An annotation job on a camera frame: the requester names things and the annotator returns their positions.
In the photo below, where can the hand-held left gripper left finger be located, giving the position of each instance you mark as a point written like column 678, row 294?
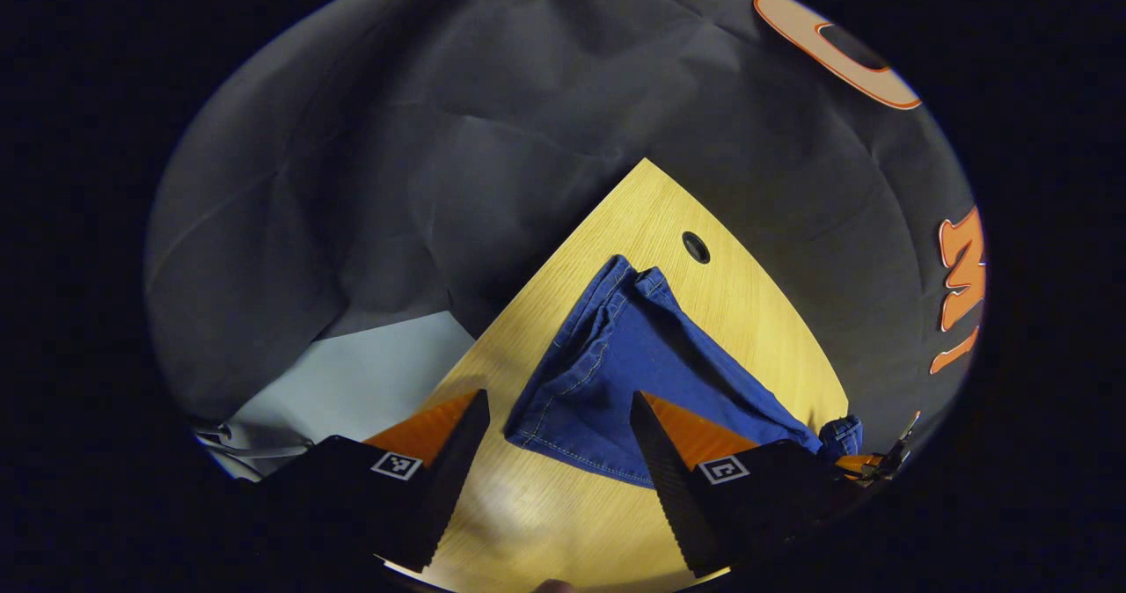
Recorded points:
column 453, row 479

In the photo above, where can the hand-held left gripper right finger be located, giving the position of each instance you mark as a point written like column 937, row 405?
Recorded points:
column 669, row 487

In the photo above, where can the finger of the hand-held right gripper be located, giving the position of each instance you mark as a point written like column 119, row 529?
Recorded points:
column 858, row 464

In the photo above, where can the blue denim jeans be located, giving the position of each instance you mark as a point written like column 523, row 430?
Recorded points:
column 633, row 347

